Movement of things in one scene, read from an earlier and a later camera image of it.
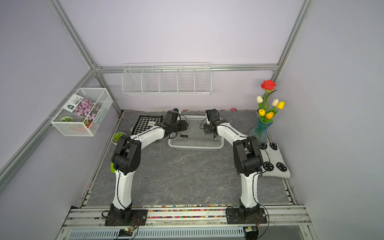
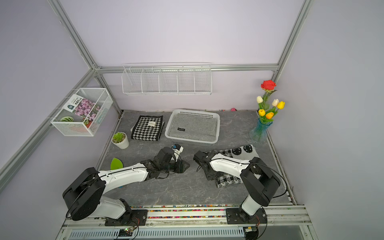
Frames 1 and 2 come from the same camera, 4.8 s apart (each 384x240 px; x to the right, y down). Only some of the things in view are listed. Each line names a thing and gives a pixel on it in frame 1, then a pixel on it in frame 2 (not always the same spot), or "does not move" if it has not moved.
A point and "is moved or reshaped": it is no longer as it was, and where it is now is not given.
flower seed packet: (83, 107) does not move
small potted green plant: (116, 136) does not move
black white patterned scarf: (274, 164) -> (245, 152)
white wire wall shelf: (167, 78) does not move
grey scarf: (194, 136) is moved or reshaped
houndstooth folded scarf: (144, 122) does not move
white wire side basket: (82, 111) does not move
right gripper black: (207, 130) -> (208, 176)
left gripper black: (184, 126) -> (180, 166)
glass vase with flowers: (266, 112) does not move
